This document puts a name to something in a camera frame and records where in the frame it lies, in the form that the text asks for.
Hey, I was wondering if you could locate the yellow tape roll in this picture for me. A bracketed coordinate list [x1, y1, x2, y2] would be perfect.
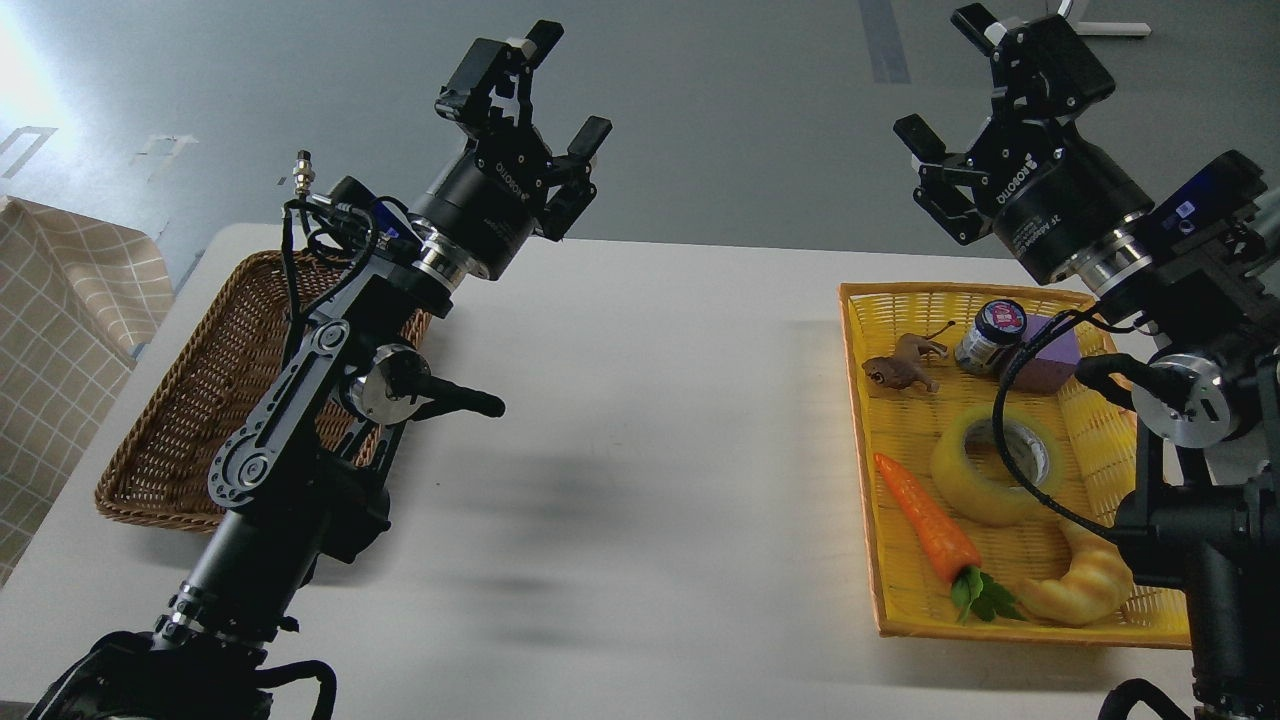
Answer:
[931, 406, 1068, 527]

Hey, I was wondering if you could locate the orange toy carrot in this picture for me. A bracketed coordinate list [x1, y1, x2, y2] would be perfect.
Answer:
[873, 452, 1027, 624]

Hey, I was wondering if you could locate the small glass jar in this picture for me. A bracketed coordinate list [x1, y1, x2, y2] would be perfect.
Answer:
[954, 299, 1028, 375]

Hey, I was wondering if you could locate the toy croissant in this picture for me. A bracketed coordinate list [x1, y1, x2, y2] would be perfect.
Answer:
[1015, 519, 1134, 626]

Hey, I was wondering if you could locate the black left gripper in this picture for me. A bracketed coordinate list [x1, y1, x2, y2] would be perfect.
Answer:
[410, 20, 613, 281]

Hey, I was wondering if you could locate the yellow plastic basket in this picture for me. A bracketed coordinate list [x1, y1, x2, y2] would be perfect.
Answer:
[838, 282, 1190, 650]

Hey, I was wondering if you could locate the purple foam block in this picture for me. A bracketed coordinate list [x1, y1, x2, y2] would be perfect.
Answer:
[996, 314, 1082, 395]

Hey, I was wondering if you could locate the white metal stand base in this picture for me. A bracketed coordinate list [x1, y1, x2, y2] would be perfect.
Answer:
[1053, 0, 1152, 38]

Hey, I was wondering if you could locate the brown wicker basket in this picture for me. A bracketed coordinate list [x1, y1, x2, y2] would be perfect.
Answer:
[95, 250, 433, 533]

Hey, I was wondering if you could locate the beige checkered cloth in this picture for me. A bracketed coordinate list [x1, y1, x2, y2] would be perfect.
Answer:
[1, 196, 174, 580]

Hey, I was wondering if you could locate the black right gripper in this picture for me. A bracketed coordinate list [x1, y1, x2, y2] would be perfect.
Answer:
[893, 3, 1155, 284]

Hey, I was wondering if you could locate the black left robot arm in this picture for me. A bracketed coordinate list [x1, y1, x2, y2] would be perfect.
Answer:
[29, 20, 612, 719]

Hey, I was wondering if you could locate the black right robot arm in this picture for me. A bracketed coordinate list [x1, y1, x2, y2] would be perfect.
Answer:
[893, 3, 1279, 719]

